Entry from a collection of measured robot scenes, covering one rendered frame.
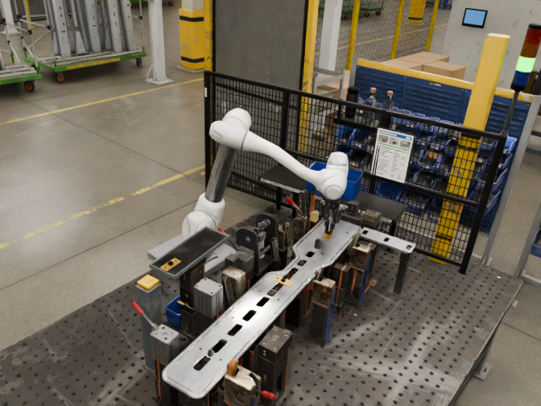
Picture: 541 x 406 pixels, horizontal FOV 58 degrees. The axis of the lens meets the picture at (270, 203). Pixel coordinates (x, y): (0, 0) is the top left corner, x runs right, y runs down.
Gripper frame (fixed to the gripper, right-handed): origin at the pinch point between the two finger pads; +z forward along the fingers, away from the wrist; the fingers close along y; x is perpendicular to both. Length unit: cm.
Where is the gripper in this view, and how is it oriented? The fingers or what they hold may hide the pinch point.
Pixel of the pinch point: (329, 227)
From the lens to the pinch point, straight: 253.6
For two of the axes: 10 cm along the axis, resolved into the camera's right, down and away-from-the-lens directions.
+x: 5.2, -3.9, 7.6
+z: -0.5, 8.7, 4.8
